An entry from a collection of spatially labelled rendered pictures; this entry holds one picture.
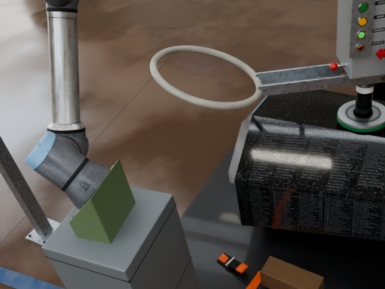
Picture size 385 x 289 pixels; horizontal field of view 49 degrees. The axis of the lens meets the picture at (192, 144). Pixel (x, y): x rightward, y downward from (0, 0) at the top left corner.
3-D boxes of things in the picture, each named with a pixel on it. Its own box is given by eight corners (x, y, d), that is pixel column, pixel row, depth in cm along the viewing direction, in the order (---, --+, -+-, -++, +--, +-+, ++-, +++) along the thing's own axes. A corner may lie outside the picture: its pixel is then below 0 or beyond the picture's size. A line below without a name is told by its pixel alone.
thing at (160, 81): (255, 63, 202) (258, 57, 200) (268, 121, 163) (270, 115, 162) (154, 41, 196) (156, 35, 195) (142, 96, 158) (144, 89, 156)
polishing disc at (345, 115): (399, 112, 186) (399, 110, 185) (368, 135, 178) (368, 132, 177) (357, 97, 201) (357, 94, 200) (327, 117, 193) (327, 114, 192)
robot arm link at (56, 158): (56, 195, 152) (15, 166, 149) (67, 180, 168) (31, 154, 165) (81, 163, 150) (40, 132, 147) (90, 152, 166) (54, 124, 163)
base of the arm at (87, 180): (93, 195, 147) (69, 178, 145) (73, 217, 159) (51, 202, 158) (117, 160, 160) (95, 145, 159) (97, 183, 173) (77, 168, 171)
